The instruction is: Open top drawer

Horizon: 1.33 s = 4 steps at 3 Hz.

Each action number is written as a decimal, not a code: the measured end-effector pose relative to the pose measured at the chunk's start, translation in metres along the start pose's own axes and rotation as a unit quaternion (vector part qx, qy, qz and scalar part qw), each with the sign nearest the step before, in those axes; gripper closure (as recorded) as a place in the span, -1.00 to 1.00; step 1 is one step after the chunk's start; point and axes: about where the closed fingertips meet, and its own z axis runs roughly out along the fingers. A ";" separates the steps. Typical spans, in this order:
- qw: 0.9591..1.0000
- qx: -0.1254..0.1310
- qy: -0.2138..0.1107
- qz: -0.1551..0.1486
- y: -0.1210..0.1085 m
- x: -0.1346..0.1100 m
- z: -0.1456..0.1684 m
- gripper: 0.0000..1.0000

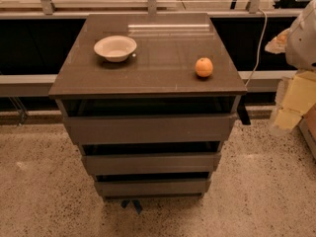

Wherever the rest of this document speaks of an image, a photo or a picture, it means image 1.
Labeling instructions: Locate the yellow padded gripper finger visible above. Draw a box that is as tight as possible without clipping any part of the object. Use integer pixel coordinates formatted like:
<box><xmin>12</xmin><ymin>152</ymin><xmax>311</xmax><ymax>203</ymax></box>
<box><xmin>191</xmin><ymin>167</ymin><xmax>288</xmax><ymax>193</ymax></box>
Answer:
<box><xmin>265</xmin><ymin>29</ymin><xmax>289</xmax><ymax>54</ymax></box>
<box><xmin>269</xmin><ymin>70</ymin><xmax>316</xmax><ymax>136</ymax></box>

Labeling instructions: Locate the grey top drawer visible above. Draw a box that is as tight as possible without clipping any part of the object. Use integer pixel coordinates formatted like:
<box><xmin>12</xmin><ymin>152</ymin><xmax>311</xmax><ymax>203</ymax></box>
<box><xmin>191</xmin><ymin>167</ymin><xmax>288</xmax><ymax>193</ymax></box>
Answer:
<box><xmin>63</xmin><ymin>115</ymin><xmax>236</xmax><ymax>145</ymax></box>

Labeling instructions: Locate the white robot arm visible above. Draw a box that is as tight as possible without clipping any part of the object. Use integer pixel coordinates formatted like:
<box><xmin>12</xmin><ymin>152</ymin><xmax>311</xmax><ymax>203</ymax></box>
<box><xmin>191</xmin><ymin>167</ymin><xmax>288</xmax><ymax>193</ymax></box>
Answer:
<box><xmin>265</xmin><ymin>0</ymin><xmax>316</xmax><ymax>136</ymax></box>

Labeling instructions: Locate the grey drawer cabinet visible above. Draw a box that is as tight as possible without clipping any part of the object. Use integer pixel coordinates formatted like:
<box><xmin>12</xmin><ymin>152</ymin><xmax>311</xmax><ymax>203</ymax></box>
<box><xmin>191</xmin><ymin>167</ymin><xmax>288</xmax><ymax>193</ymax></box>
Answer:
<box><xmin>49</xmin><ymin>14</ymin><xmax>247</xmax><ymax>184</ymax></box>

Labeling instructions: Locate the grey bottom drawer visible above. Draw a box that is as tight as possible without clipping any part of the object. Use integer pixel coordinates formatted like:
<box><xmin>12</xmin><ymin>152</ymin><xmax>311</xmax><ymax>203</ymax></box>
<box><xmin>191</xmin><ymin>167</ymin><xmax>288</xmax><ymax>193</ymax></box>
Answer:
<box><xmin>95</xmin><ymin>179</ymin><xmax>210</xmax><ymax>198</ymax></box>

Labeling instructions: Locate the orange fruit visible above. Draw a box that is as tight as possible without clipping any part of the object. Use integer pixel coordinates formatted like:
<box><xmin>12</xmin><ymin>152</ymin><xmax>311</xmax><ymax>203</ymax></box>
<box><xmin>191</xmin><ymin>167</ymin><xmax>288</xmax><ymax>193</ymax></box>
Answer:
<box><xmin>195</xmin><ymin>57</ymin><xmax>213</xmax><ymax>78</ymax></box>

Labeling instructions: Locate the white bowl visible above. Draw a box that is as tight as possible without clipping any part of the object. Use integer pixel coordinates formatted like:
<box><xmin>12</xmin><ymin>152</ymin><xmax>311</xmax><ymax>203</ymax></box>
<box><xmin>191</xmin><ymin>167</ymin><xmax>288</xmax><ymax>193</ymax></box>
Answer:
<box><xmin>94</xmin><ymin>36</ymin><xmax>137</xmax><ymax>62</ymax></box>

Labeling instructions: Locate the white cable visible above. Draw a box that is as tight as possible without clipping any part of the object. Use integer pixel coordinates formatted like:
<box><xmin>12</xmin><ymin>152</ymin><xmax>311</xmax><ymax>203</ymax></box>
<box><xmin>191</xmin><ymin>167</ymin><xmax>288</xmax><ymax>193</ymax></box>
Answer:
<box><xmin>244</xmin><ymin>7</ymin><xmax>269</xmax><ymax>88</ymax></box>

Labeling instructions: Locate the metal railing frame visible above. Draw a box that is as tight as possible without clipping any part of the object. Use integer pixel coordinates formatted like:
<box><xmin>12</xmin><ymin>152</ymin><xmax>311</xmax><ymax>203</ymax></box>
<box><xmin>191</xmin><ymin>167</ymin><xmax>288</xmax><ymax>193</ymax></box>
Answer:
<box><xmin>0</xmin><ymin>0</ymin><xmax>316</xmax><ymax>18</ymax></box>

